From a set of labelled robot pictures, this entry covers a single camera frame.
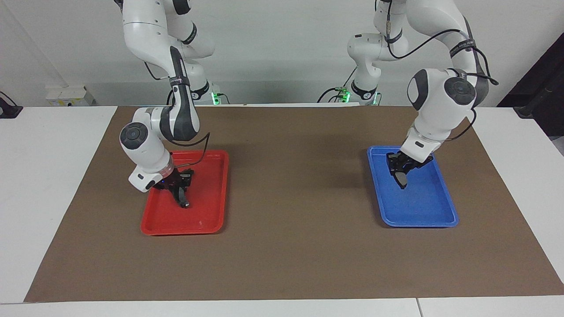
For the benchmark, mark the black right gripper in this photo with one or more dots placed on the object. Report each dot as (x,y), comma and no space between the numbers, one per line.
(176,180)

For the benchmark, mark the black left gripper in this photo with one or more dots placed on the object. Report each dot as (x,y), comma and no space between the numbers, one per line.
(410,162)

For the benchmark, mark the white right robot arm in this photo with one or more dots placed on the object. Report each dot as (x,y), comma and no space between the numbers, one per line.
(141,141)

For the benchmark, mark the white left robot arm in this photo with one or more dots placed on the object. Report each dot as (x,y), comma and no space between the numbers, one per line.
(436,105)

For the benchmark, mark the red plastic tray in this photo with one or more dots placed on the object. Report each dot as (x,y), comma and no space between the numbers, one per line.
(207,198)

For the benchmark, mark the blue plastic tray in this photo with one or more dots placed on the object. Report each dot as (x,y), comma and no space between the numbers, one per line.
(423,202)

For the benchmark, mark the brown table mat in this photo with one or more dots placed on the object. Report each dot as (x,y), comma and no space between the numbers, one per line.
(286,246)

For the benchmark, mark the dark furniture panel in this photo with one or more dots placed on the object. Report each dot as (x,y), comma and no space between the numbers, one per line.
(546,88)

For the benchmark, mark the black desk object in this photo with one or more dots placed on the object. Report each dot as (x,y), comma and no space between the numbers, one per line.
(9,110)

